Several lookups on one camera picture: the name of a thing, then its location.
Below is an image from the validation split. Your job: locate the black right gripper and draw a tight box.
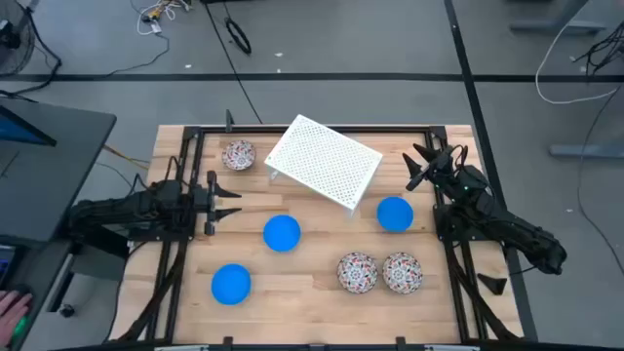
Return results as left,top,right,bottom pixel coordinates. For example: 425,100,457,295
402,141,470,193

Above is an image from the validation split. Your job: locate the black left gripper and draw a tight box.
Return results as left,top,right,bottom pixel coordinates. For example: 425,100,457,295
189,170,244,237

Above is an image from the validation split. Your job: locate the floral patterned mini bowl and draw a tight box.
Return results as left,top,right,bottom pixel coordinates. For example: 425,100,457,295
381,251,424,295
221,138,257,172
336,251,379,294

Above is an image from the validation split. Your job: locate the blue mini bowl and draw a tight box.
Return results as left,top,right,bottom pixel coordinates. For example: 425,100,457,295
262,214,302,254
375,195,415,233
210,262,254,307

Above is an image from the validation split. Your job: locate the white perforated metal rack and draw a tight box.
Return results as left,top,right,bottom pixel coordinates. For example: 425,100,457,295
263,113,384,218

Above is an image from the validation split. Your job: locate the grey desk leg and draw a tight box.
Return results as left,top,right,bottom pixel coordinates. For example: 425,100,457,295
548,131,624,160
509,0,608,36

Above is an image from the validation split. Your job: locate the charcoal desk top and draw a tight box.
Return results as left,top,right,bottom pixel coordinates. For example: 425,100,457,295
0,96,118,248

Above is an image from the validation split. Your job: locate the grey side desk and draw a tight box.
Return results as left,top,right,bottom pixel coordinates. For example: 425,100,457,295
0,238,74,351

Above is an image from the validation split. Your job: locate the computer monitor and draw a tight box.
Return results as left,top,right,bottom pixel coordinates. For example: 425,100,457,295
0,104,58,147

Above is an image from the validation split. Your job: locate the black backlit keyboard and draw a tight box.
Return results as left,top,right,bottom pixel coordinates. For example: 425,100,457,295
0,243,19,289

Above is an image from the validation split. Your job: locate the person's hand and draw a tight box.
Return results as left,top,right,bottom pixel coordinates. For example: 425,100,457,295
0,290,34,347

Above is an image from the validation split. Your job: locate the black glowing computer mouse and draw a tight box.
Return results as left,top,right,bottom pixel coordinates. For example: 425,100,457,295
7,284,36,348

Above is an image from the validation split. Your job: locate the black floor fan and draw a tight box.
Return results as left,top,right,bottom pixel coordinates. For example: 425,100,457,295
0,0,37,79

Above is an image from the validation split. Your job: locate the white floor cable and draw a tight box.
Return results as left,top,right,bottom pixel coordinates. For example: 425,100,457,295
534,0,623,106

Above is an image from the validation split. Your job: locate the black triangular bracket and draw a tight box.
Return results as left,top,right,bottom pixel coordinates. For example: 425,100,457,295
476,272,509,296

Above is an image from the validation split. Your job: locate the black coiled cable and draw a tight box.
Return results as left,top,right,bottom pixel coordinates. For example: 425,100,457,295
223,17,254,56

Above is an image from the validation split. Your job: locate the white and yellow cable bundle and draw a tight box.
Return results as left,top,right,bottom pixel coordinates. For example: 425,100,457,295
129,0,194,36

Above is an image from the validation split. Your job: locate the black cable tangle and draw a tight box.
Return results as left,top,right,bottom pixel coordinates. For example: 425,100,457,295
572,21,624,82

